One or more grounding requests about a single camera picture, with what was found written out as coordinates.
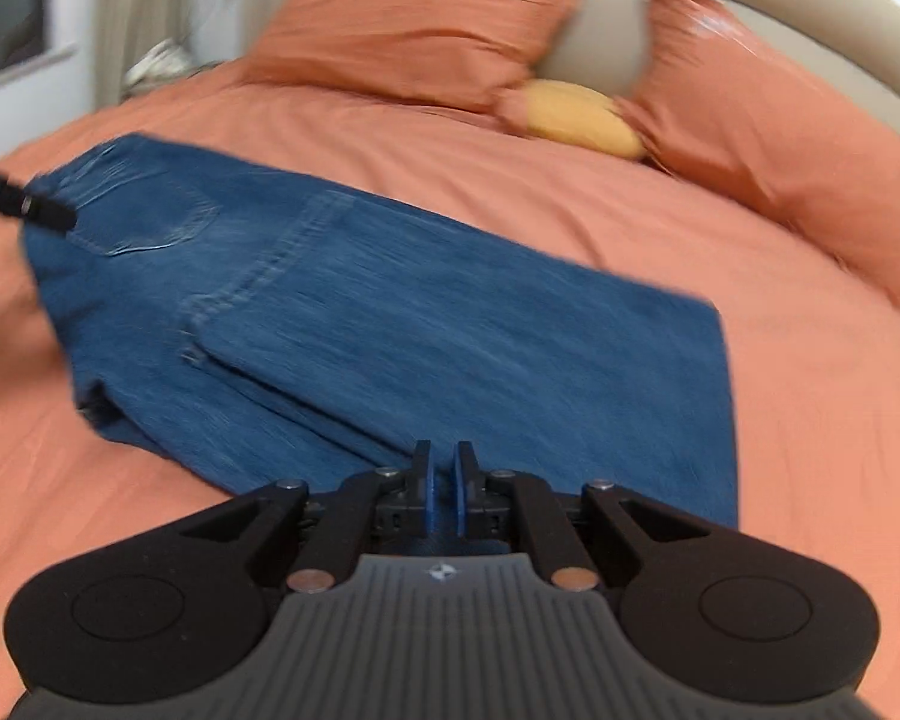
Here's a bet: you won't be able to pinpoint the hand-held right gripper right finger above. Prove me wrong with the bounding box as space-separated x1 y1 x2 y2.
456 440 715 590

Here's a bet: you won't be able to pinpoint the beige curtain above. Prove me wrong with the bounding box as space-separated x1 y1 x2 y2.
90 0 205 112

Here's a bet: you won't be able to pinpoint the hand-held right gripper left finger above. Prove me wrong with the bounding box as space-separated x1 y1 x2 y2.
181 440 437 590

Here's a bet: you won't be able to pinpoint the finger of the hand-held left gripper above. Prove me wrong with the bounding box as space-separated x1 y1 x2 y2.
0 161 77 238

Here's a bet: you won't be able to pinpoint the orange embroidered pillow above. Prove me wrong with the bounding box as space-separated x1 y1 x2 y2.
616 0 900 317
244 0 587 115

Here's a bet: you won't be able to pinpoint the yellow cushion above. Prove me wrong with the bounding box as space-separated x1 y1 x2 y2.
520 79 647 162

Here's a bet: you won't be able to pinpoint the orange bed sheet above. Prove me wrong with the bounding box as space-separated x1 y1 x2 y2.
0 60 900 720

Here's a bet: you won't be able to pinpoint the white crumpled cloth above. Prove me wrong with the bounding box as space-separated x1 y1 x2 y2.
120 37 196 100

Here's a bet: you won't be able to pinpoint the blue denim pants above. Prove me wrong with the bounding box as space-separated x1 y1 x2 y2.
19 133 740 535

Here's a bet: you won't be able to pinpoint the beige padded bed headboard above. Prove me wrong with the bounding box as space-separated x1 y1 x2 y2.
270 0 900 132

